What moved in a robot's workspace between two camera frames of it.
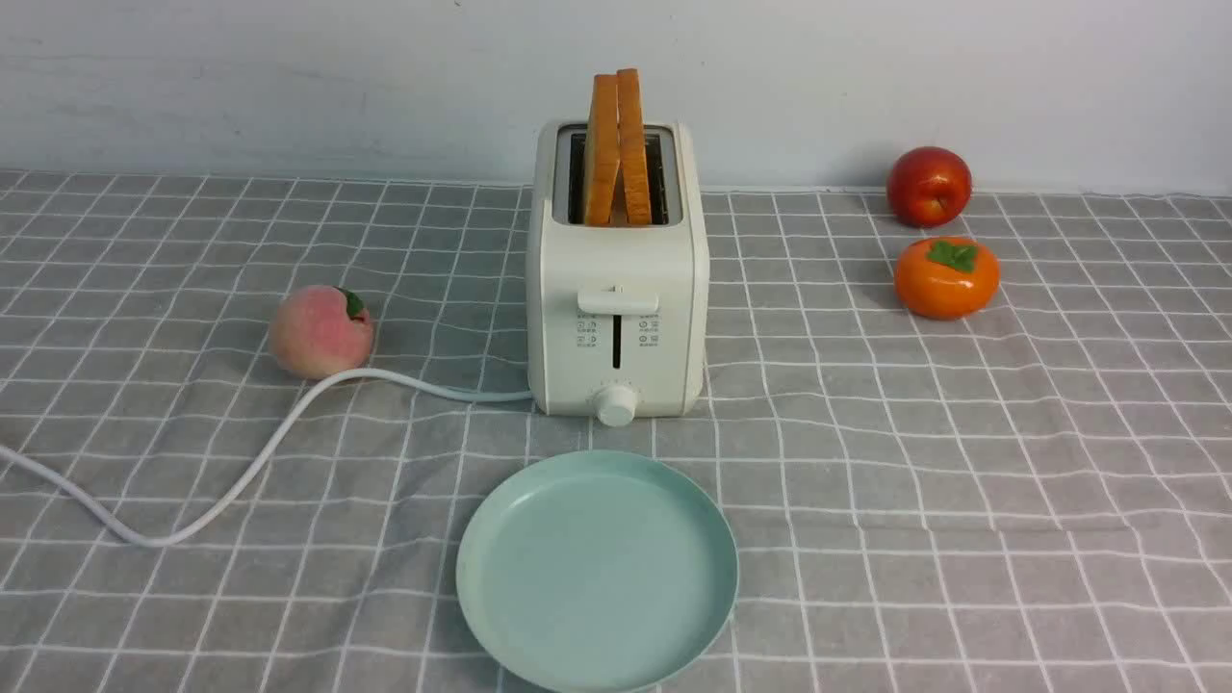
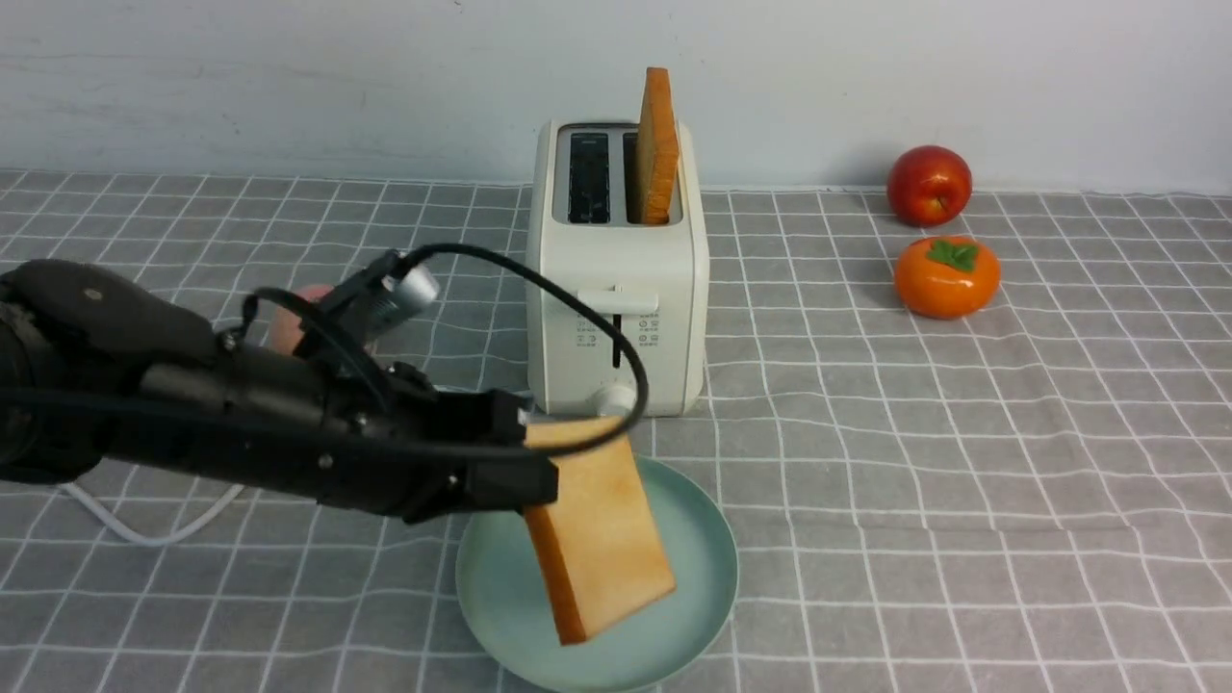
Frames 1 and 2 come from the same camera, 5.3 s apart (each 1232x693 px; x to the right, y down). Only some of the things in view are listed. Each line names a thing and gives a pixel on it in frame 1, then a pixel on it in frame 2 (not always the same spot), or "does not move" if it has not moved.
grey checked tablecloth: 1032,499 does not move
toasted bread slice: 630,147 → 658,147
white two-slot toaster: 618,316 does not move
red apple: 928,186 does not move
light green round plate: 598,572 does not move
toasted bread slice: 603,150 → 601,549
